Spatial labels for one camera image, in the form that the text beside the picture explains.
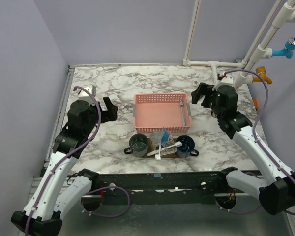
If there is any blue tap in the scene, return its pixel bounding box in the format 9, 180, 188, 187
272, 37, 295, 59

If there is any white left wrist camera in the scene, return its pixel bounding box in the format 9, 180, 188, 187
73, 85, 96, 104

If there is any dark blue mug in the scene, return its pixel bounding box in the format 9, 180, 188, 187
176, 135, 199, 158

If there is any dark green mug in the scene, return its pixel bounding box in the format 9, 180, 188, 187
124, 133, 149, 158

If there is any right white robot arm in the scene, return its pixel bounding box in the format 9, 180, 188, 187
191, 83, 295, 215

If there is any yellow tap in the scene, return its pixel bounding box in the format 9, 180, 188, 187
253, 66, 273, 84

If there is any blue toothpaste tube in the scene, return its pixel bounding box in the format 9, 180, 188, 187
161, 128, 170, 147

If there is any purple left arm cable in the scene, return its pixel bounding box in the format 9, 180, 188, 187
24, 86, 131, 236

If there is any orange object at edge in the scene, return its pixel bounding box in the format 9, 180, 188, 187
253, 98, 258, 110

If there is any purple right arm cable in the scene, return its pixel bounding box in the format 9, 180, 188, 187
215, 69, 295, 216

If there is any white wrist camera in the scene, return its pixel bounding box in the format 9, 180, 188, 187
73, 85, 96, 104
217, 73, 234, 86

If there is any white pvc pipe frame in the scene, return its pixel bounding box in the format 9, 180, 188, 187
182, 0, 295, 111

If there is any pink plastic basket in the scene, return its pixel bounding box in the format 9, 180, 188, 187
133, 93, 192, 133

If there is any brown wooden oval tray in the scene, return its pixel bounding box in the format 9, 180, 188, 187
147, 138, 177, 158

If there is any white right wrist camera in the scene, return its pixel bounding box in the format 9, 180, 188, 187
217, 73, 234, 86

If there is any clear textured acrylic holder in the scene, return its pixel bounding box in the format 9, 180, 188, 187
151, 134, 173, 156

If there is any grey capped toothbrush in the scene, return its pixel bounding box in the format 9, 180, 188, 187
179, 101, 186, 127

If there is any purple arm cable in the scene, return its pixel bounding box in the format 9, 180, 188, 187
215, 69, 295, 216
24, 86, 131, 236

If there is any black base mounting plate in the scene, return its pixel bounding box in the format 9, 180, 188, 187
79, 169, 233, 209

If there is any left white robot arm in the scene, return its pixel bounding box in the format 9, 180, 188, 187
11, 97, 118, 236

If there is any aluminium rail frame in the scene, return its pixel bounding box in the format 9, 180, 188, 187
28, 65, 76, 197

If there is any white capped toothbrush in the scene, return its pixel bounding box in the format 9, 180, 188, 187
155, 145, 162, 161

